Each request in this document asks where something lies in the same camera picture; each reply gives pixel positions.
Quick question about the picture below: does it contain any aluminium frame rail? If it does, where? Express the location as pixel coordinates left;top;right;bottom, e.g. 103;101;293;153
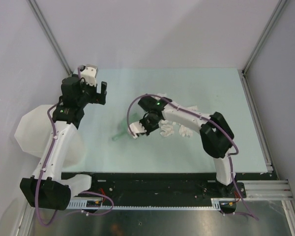
241;180;294;201

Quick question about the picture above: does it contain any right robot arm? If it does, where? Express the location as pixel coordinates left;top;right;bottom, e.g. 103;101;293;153
128;94;239;197

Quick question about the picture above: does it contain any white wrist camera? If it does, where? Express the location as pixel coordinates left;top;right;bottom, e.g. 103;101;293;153
78;64;98;87
128;121;147;139

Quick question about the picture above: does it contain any grey slotted cable duct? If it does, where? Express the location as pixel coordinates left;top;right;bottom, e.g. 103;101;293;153
66;198;223;211

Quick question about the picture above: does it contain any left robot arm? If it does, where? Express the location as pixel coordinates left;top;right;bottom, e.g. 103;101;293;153
14;74;107;210

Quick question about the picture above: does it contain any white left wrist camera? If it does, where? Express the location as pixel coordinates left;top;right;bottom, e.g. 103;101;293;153
78;64;98;87

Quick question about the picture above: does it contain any green plastic dustpan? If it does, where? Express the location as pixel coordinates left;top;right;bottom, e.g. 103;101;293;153
112;113;140;142

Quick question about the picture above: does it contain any white plastic bin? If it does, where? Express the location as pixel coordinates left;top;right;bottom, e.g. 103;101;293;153
14;105;86;168

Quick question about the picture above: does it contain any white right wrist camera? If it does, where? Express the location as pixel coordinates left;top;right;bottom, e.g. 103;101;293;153
128;121;147;139

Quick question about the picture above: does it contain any crumpled white paper scrap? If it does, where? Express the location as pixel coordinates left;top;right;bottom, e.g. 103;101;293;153
157;93;168;98
159;120;175;137
178;125;193;138
187;105;198;111

